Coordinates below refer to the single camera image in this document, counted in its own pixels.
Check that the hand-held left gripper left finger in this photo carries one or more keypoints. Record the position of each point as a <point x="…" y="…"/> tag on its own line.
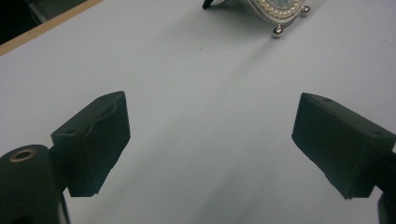
<point x="93" y="143"/>

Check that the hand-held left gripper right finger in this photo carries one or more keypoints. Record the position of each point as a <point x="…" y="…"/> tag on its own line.
<point x="339" y="143"/>

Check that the black round pan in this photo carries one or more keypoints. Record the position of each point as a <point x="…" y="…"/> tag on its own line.
<point x="280" y="14"/>

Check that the white table cover sheet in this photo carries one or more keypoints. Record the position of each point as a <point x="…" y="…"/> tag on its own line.
<point x="202" y="109"/>

